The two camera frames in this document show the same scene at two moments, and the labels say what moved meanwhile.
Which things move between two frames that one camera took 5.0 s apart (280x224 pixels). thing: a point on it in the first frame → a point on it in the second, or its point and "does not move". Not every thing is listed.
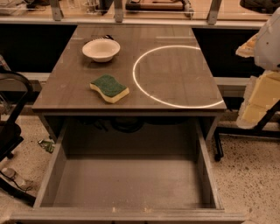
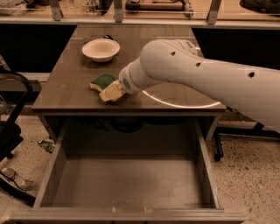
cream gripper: [269, 46] → [126, 80]
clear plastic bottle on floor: [18, 180] does not move
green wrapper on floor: [48, 145] does not move
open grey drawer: [129, 170] does not move
